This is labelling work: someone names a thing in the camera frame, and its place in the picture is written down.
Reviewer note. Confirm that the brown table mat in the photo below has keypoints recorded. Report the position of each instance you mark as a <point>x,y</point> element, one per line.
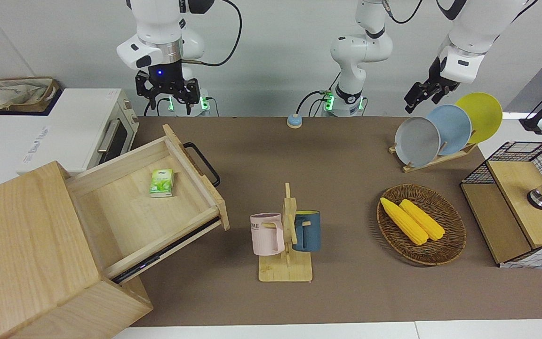
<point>346,165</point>

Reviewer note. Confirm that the green tissue pack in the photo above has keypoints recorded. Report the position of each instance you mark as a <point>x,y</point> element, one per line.
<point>161,183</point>

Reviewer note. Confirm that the beige fabric bag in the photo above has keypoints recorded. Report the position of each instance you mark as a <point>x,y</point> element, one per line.
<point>17,92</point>

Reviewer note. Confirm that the blue mug yellow inside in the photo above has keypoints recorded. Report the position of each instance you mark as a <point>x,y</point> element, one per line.
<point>311,233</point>

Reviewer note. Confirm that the brown wicker basket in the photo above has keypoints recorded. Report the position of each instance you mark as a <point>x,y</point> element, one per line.
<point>440,254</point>

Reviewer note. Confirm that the wooden mug rack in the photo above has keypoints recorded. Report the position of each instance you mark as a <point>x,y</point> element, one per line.
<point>285,270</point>

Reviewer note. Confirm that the white toaster oven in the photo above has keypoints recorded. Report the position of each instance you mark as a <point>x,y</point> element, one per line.
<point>78,117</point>

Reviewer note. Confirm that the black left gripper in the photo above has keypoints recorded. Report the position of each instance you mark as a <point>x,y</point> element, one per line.
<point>438,77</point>

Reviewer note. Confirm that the pink mug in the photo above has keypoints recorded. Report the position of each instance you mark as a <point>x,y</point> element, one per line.
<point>264,235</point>

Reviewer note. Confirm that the light wooden drawer cabinet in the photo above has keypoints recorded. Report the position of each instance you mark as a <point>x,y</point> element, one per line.
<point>17,245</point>

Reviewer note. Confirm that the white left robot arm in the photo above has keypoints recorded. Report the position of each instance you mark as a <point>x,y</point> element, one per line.
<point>360,47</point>

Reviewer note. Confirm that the grey plate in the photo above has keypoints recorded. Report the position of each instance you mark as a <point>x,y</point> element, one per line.
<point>417,141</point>

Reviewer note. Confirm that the round blue beige button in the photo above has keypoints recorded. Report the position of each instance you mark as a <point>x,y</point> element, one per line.
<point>294,121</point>

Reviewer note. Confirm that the yellow corn cob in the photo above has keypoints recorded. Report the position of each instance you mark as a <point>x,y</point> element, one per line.
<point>424,219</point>
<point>405,221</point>

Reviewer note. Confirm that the light blue plate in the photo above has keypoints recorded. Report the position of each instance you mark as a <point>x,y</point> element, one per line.
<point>454,127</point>

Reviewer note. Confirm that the yellow plate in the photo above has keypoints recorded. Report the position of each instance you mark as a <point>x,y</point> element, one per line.
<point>485,113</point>

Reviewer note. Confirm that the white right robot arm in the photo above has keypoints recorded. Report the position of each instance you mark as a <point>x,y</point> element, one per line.
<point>158,28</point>

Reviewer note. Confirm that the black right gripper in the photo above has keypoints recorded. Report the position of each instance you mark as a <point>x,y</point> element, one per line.
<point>165,77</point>

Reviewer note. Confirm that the wooden plate rack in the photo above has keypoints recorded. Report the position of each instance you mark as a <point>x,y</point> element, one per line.
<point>421,165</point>

